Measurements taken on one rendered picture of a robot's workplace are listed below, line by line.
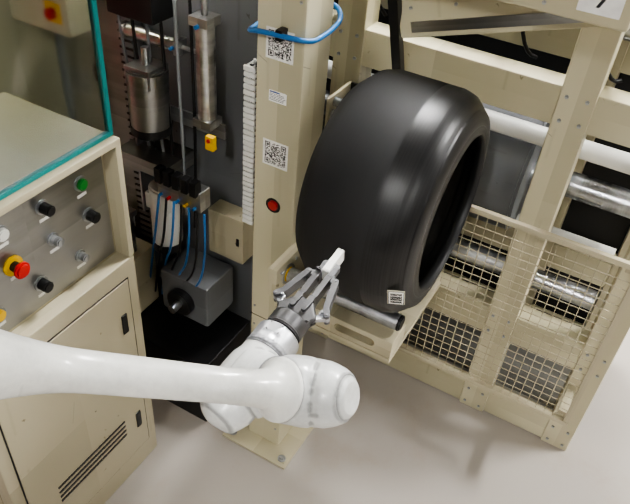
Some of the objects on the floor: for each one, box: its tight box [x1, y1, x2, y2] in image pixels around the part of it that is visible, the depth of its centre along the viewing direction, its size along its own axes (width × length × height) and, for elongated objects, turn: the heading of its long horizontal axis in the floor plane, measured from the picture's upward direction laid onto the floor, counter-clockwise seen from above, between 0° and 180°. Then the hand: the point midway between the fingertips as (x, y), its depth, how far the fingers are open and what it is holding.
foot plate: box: [222, 425, 314, 470], centre depth 257 cm, size 27×27×2 cm
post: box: [249, 0, 334, 445], centre depth 178 cm, size 13×13×250 cm
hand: (333, 264), depth 141 cm, fingers closed
